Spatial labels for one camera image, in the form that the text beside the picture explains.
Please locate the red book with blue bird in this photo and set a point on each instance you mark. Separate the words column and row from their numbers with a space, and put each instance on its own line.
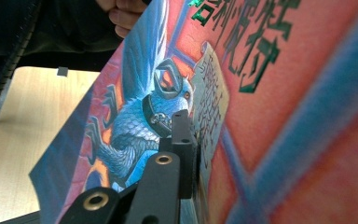
column 276, row 124

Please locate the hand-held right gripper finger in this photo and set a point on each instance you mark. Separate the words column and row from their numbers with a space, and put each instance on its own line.
column 185, row 155

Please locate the grey tape strip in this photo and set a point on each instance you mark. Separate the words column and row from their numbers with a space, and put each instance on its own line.
column 62, row 71

